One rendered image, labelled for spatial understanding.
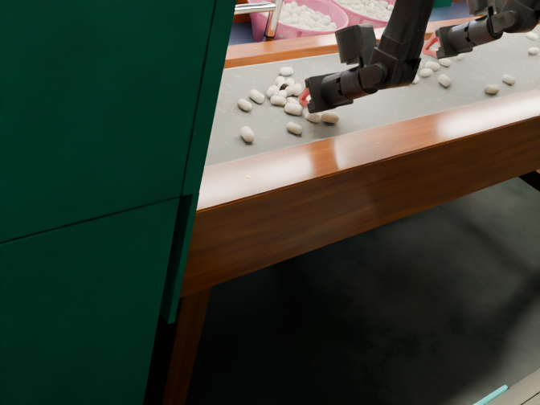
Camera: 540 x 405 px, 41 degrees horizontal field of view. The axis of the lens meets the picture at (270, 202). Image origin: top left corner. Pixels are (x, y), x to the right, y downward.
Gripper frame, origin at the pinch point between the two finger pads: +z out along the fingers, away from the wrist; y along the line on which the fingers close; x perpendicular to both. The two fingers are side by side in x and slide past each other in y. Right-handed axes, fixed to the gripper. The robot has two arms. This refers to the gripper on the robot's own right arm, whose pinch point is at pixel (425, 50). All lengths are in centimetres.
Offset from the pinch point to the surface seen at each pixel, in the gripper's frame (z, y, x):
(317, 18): 30.2, 3.4, -16.8
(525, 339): 23, -44, 89
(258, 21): 30.5, 22.5, -17.7
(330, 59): 14.4, 16.7, -3.2
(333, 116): -4.6, 37.2, 10.5
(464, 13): 40, -71, -15
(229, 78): 13.0, 47.4, -2.5
